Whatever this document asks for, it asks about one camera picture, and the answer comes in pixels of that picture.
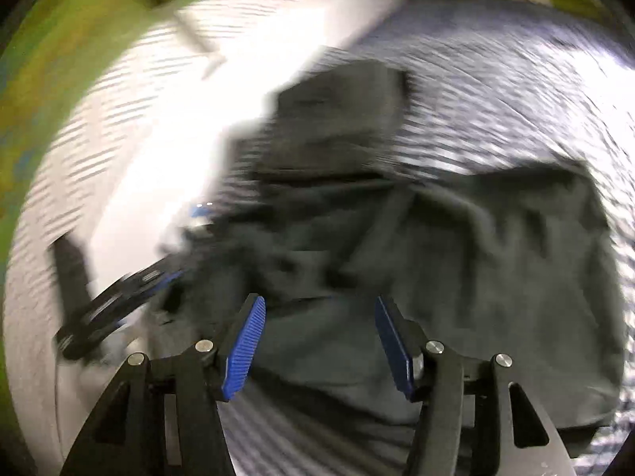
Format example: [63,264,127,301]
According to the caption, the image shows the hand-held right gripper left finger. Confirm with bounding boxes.
[60,294,267,476]

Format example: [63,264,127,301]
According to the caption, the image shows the blue striped bed quilt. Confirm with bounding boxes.
[218,0,635,476]

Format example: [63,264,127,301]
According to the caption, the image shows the folded grey garment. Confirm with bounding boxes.
[233,59,412,184]

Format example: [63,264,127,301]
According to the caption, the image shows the dark green garment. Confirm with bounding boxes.
[149,159,626,457]

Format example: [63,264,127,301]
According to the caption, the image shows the green wall poster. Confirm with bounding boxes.
[0,0,298,269]

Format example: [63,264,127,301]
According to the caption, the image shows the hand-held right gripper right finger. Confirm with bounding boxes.
[374,295,579,476]

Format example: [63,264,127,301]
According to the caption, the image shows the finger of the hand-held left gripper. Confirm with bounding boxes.
[94,258,185,328]
[189,201,216,231]

